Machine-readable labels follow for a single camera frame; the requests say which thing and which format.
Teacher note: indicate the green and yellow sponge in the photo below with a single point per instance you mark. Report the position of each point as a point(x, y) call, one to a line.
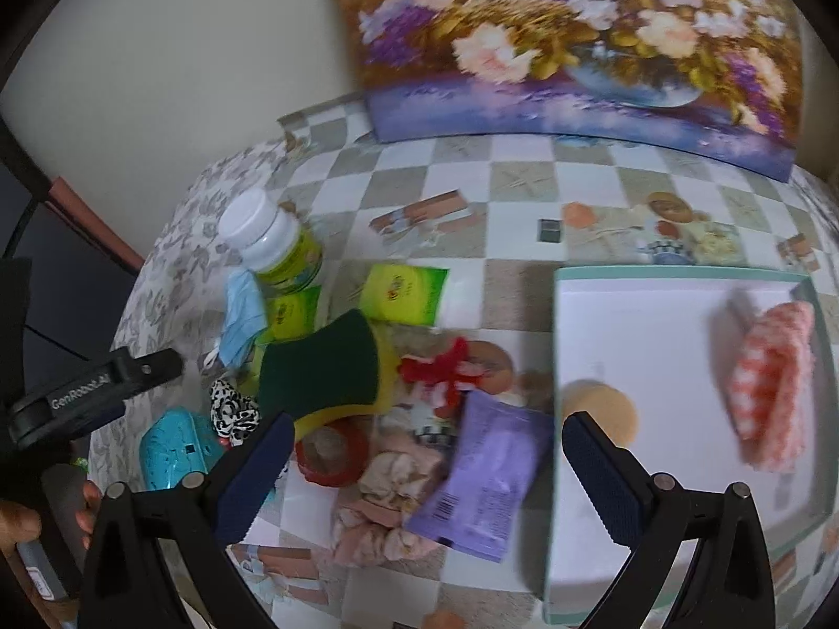
point(321, 360)

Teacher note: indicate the purple packet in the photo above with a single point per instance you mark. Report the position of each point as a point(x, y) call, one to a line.
point(485, 472)

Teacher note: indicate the blue face mask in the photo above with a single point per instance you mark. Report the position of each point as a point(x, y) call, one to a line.
point(242, 314)

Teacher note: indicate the pink scrunchie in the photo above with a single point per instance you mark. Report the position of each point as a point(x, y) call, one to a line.
point(387, 478)

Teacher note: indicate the turquoise plastic case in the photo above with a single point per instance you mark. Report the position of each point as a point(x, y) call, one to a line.
point(174, 449)

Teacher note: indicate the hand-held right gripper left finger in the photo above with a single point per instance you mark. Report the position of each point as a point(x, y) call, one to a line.
point(257, 472)

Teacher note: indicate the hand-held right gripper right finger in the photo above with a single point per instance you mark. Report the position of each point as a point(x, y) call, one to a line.
point(603, 472)

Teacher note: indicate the floral painting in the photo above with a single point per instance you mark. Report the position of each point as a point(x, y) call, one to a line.
point(557, 33)

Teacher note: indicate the black and white scrunchie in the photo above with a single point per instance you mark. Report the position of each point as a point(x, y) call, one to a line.
point(233, 409)

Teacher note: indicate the red tape roll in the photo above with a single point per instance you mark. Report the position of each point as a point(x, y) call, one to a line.
point(354, 466)

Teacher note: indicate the dark wooden furniture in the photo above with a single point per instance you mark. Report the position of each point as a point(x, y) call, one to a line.
point(65, 275)

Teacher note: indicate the green packet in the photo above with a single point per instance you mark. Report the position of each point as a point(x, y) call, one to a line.
point(292, 314)
point(406, 291)

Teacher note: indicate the pink checked cloth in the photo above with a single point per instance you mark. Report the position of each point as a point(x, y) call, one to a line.
point(767, 380)

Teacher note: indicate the green bottle with white cap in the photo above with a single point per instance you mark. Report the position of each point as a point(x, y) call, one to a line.
point(282, 255)

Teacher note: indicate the person's left hand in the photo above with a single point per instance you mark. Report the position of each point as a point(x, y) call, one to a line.
point(19, 527)

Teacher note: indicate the round beige powder puff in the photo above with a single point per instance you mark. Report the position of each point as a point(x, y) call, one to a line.
point(606, 413)

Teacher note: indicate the red yarn bow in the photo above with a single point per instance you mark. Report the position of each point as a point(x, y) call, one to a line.
point(446, 367)

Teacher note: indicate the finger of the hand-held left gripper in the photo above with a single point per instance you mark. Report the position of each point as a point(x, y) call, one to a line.
point(154, 370)

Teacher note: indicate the white box with teal rim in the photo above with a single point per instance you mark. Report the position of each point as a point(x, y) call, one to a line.
point(642, 327)

